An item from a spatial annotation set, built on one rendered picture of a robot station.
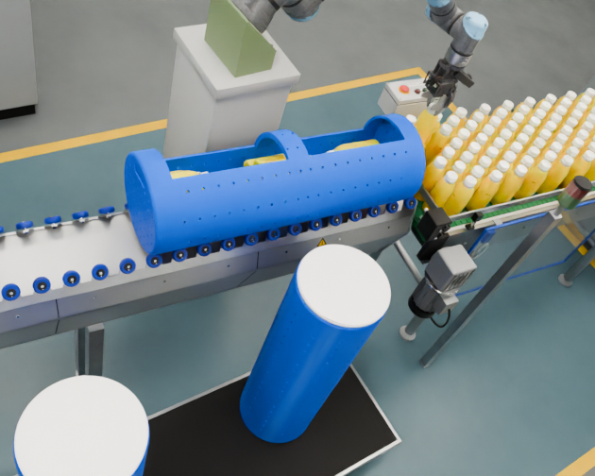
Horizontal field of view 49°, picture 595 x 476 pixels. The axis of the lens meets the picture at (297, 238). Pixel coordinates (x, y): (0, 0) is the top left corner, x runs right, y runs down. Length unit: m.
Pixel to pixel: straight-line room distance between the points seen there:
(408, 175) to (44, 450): 1.26
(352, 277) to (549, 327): 1.87
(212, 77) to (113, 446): 1.17
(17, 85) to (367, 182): 2.00
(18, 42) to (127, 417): 2.12
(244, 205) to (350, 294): 0.39
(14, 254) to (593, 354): 2.78
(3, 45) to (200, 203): 1.77
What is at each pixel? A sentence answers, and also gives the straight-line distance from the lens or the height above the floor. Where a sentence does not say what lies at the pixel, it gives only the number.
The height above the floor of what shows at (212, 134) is 0.94.
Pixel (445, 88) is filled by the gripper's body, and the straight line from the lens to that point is 2.17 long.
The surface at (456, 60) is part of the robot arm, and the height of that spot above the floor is 1.42.
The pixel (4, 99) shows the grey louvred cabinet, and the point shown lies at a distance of 3.48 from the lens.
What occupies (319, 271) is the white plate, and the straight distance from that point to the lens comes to 1.85.
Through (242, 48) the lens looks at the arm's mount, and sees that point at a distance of 2.09.
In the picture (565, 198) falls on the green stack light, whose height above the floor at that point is 1.19.
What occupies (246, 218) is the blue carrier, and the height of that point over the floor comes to 1.12.
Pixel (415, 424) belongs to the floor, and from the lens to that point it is 2.95.
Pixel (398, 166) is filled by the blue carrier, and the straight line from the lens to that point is 2.01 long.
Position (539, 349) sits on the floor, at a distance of 3.47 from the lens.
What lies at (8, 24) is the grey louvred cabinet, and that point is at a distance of 3.22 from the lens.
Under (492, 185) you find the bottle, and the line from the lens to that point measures 2.35.
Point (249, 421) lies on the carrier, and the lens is 2.49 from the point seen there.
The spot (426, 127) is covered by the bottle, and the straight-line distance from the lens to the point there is 2.28.
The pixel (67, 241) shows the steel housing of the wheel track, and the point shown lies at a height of 0.93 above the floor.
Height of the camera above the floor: 2.48
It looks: 50 degrees down
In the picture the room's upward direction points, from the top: 23 degrees clockwise
